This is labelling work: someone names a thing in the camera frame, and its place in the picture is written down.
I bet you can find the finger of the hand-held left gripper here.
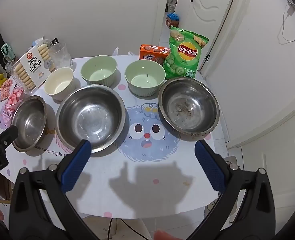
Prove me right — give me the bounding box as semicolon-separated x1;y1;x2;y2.
0;125;19;153

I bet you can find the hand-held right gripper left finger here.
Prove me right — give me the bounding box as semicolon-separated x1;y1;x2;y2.
9;139;100;240

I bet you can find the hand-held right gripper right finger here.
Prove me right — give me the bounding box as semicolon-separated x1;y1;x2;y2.
187;140;283;240

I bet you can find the small steel bowl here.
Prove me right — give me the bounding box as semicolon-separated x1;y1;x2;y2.
12;95;48;152

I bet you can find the large steel bowl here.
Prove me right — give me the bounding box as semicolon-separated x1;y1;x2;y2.
56;84;126;154

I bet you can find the stained steel bowl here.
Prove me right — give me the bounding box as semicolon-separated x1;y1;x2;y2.
158;78;220;137

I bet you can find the cream ribbed bowl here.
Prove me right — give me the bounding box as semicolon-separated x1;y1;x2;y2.
44;67;81;101

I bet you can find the green ribbed bowl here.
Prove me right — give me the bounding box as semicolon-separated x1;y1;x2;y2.
125;60;166;97
81;55;118;85

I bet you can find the pink marshmallow bag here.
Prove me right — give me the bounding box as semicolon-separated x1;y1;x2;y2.
0;86;25;128

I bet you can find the small pink snack packet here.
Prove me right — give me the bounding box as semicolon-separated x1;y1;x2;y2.
0;79;14;102

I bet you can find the cartoon printed table cover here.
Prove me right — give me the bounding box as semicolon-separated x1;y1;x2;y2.
0;55;234;218

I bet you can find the clear biscuit tray white label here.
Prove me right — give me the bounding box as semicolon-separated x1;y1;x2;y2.
11;42;59;95

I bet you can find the mint green object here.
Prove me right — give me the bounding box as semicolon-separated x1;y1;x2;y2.
0;43;13;55

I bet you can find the clear plastic cup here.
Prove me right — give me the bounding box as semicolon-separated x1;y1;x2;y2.
48;42;74;72

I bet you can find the green chips bag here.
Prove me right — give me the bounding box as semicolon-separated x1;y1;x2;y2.
162;26;209;80

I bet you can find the orange cookie box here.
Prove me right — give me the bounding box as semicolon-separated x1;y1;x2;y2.
140;44;171;64

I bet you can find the cardboard box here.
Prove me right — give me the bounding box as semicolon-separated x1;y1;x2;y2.
165;15;180;28

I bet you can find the white panelled door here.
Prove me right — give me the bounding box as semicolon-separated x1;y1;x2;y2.
176;0;240;73

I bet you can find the white charger cable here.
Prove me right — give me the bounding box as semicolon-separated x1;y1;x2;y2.
279;1;295;45

